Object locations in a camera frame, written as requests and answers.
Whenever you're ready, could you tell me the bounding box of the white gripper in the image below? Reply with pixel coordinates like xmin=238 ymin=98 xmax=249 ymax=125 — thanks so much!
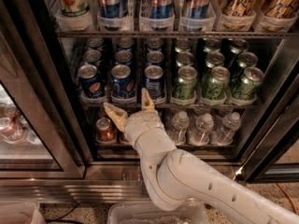
xmin=104 ymin=88 xmax=164 ymax=145

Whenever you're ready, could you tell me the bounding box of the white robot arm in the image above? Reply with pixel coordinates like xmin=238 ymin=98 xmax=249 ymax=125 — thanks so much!
xmin=104 ymin=90 xmax=299 ymax=224

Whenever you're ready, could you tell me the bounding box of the front right red can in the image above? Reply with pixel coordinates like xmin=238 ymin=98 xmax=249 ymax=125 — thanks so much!
xmin=120 ymin=133 xmax=128 ymax=143

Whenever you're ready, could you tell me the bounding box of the front left red can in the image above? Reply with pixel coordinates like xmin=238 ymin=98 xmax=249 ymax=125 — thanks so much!
xmin=96 ymin=117 xmax=116 ymax=143

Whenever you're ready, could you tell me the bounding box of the second row middle pepsi can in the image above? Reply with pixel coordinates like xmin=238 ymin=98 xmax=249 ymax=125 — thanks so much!
xmin=114 ymin=50 xmax=134 ymax=66

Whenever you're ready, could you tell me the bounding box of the second row pepsi can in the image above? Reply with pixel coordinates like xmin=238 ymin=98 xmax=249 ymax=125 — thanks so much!
xmin=83 ymin=49 xmax=103 ymax=68
xmin=114 ymin=50 xmax=134 ymax=66
xmin=146 ymin=51 xmax=164 ymax=67

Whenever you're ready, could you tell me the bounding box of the second row right pepsi can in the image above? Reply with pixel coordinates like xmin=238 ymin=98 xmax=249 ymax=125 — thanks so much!
xmin=146 ymin=51 xmax=164 ymax=67

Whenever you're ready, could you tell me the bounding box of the front left green can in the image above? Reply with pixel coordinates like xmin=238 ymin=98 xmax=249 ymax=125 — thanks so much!
xmin=172 ymin=66 xmax=197 ymax=100

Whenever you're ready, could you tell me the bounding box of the second row left pepsi can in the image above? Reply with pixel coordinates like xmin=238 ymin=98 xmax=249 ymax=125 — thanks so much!
xmin=83 ymin=49 xmax=103 ymax=68

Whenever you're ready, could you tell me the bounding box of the second row left green can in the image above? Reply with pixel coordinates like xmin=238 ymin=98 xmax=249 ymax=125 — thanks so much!
xmin=175 ymin=51 xmax=194 ymax=69

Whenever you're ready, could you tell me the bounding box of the second row green can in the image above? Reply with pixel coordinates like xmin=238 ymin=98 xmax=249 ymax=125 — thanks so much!
xmin=230 ymin=51 xmax=259 ymax=82
xmin=202 ymin=51 xmax=225 ymax=77
xmin=175 ymin=51 xmax=194 ymax=69

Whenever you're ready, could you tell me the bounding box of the back left green can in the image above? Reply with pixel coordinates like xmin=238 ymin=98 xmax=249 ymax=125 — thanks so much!
xmin=174 ymin=38 xmax=192 ymax=53

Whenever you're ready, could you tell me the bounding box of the front middle green can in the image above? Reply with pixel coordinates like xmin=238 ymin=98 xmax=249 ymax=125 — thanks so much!
xmin=202 ymin=66 xmax=230 ymax=100

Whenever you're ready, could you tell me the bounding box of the second row middle green can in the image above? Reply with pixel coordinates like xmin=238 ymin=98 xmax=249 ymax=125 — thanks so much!
xmin=202 ymin=51 xmax=225 ymax=77

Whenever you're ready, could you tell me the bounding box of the left fridge glass door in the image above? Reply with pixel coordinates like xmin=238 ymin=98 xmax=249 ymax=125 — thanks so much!
xmin=0 ymin=33 xmax=84 ymax=179

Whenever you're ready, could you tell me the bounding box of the stainless steel fridge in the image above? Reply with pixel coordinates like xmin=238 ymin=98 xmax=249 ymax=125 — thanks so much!
xmin=0 ymin=0 xmax=299 ymax=203

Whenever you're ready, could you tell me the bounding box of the back middle green can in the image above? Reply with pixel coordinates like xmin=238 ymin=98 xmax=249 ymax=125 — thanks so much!
xmin=203 ymin=38 xmax=221 ymax=53

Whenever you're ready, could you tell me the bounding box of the left red bull can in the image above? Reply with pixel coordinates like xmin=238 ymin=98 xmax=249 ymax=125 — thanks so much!
xmin=97 ymin=0 xmax=128 ymax=19

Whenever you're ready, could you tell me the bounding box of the red bull can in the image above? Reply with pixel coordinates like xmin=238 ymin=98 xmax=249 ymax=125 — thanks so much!
xmin=97 ymin=0 xmax=128 ymax=19
xmin=182 ymin=0 xmax=209 ymax=19
xmin=149 ymin=0 xmax=172 ymax=19

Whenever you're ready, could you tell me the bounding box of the front right green can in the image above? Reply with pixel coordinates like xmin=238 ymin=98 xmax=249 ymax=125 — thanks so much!
xmin=231 ymin=66 xmax=263 ymax=101

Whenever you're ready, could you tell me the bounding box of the middle red bull can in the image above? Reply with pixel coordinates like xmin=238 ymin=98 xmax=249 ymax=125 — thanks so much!
xmin=149 ymin=0 xmax=172 ymax=19

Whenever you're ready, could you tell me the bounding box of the back right green can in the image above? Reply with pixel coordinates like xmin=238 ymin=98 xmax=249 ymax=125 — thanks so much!
xmin=227 ymin=38 xmax=249 ymax=63

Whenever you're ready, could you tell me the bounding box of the second row right green can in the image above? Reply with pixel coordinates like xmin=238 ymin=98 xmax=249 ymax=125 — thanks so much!
xmin=230 ymin=51 xmax=259 ymax=82

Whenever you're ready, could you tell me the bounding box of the right red bull can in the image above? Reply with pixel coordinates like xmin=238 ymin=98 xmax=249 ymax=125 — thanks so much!
xmin=182 ymin=0 xmax=209 ymax=19

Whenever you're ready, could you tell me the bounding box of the right fridge door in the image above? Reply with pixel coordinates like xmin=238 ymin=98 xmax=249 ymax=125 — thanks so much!
xmin=235 ymin=99 xmax=299 ymax=183

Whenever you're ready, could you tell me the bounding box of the right gold can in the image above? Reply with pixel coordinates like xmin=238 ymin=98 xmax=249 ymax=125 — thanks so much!
xmin=262 ymin=0 xmax=299 ymax=19

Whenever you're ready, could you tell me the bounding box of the left water bottle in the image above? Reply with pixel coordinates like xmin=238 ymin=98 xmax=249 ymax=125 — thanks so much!
xmin=166 ymin=111 xmax=190 ymax=146

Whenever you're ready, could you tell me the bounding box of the water bottle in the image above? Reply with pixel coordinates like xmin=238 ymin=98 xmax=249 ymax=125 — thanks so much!
xmin=166 ymin=111 xmax=190 ymax=146
xmin=189 ymin=113 xmax=214 ymax=147
xmin=211 ymin=112 xmax=241 ymax=147

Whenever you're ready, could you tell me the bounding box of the middle water bottle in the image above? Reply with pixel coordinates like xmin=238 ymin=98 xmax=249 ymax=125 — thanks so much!
xmin=189 ymin=113 xmax=214 ymax=147

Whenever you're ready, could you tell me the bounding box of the right water bottle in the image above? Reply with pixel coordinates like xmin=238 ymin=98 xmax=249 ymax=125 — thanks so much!
xmin=211 ymin=112 xmax=241 ymax=147

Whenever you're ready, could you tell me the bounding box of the clear plastic bin centre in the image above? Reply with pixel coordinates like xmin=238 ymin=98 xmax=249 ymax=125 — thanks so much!
xmin=107 ymin=200 xmax=209 ymax=224

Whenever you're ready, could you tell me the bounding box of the clear plastic bin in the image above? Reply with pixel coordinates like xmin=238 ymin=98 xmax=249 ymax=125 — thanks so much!
xmin=107 ymin=200 xmax=209 ymax=224
xmin=0 ymin=202 xmax=46 ymax=224

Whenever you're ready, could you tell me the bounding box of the clear plastic bin left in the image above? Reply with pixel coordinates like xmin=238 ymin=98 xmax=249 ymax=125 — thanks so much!
xmin=0 ymin=202 xmax=46 ymax=224

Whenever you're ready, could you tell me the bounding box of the black cable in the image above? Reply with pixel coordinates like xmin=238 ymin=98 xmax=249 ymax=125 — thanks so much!
xmin=45 ymin=203 xmax=86 ymax=224

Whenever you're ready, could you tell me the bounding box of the orange cable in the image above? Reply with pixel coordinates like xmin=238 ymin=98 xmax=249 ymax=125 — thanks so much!
xmin=276 ymin=183 xmax=299 ymax=220

